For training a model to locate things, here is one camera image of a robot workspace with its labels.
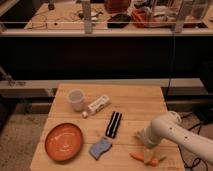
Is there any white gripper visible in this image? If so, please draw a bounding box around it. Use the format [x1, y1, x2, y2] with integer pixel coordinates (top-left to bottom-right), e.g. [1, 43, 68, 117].
[134, 128, 160, 164]

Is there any orange pepper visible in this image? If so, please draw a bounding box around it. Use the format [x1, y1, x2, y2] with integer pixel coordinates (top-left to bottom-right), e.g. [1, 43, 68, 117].
[130, 152, 166, 167]

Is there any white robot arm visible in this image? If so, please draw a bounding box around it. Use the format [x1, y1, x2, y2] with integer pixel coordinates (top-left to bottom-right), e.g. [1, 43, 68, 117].
[136, 111, 213, 165]

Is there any white ceramic cup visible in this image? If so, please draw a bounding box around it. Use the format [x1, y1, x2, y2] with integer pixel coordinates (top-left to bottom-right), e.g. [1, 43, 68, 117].
[68, 89, 85, 112]

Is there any black striped block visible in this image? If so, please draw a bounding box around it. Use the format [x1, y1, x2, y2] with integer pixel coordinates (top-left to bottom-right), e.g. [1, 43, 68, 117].
[105, 112, 122, 138]

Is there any blue sponge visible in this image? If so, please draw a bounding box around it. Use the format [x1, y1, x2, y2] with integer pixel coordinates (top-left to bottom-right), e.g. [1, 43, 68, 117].
[89, 137, 112, 160]

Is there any white tube bottle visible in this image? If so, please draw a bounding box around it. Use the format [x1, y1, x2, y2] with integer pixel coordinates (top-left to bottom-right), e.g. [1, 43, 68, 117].
[82, 95, 110, 118]

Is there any orange plate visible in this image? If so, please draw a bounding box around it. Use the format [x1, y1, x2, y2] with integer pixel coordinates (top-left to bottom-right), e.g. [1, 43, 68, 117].
[44, 123, 83, 162]

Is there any red box on bench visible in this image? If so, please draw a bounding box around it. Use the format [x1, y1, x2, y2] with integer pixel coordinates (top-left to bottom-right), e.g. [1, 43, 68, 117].
[131, 9, 149, 28]

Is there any black tray on bench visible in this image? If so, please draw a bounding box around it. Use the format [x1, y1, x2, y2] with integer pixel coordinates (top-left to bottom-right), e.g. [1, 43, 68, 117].
[107, 13, 131, 28]

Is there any black floor cable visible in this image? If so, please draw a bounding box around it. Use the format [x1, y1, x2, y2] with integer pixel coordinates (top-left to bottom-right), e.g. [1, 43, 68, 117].
[178, 113, 211, 171]

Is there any grey metal post right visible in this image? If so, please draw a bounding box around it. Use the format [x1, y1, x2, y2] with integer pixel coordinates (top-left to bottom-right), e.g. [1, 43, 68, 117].
[173, 0, 193, 33]

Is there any grey metal post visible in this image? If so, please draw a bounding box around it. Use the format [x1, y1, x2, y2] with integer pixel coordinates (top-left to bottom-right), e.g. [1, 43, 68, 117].
[82, 0, 92, 34]
[173, 0, 193, 33]

